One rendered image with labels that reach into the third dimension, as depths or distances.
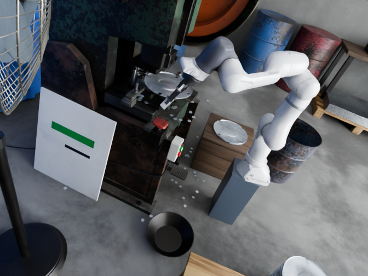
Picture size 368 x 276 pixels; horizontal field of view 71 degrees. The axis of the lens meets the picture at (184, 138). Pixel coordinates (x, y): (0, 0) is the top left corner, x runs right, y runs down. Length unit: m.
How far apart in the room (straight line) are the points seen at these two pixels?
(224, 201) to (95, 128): 0.94
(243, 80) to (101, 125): 0.86
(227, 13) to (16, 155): 1.68
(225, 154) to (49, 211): 1.25
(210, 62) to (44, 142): 1.23
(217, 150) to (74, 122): 1.03
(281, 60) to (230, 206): 1.03
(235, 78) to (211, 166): 1.22
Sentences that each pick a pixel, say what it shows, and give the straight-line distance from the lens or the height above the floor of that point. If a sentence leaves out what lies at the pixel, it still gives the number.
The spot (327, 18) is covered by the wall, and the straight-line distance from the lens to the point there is 4.69.
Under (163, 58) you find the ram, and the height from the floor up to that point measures 0.95.
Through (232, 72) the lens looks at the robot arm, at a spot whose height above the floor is 1.14.
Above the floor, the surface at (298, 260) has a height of 0.30.
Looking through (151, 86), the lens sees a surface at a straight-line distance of 1.48.
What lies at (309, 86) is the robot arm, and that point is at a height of 1.13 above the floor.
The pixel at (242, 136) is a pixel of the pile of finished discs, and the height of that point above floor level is 0.36.
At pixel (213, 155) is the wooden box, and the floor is 0.22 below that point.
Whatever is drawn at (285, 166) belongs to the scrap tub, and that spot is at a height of 0.22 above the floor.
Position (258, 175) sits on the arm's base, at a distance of 1.62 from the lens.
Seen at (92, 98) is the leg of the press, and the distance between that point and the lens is 1.53.
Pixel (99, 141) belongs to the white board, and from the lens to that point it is 1.57.
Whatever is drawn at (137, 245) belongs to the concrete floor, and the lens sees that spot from 1.69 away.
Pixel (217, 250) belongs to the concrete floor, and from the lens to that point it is 1.82.
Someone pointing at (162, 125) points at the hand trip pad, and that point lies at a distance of 1.23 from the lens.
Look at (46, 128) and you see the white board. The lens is 1.80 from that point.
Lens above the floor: 1.50
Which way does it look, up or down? 38 degrees down
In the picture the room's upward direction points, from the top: 20 degrees clockwise
